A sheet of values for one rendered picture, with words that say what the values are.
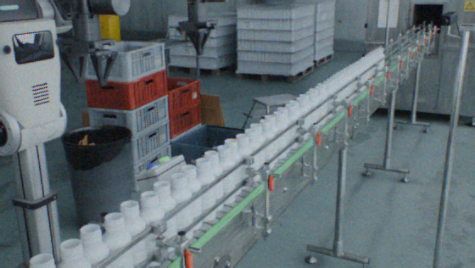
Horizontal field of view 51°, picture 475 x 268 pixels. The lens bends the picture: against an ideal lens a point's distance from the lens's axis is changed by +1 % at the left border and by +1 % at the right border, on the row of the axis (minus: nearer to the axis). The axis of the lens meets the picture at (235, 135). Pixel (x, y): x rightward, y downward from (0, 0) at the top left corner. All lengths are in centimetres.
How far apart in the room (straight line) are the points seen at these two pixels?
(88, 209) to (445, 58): 416
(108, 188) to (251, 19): 535
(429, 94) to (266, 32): 309
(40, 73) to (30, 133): 18
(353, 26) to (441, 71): 598
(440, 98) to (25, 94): 508
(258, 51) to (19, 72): 683
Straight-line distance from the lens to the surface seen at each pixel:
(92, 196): 336
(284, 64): 808
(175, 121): 459
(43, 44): 161
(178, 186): 118
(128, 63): 378
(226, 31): 897
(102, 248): 100
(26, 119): 159
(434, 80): 604
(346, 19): 1182
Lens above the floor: 161
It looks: 18 degrees down
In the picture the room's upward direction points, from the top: 1 degrees counter-clockwise
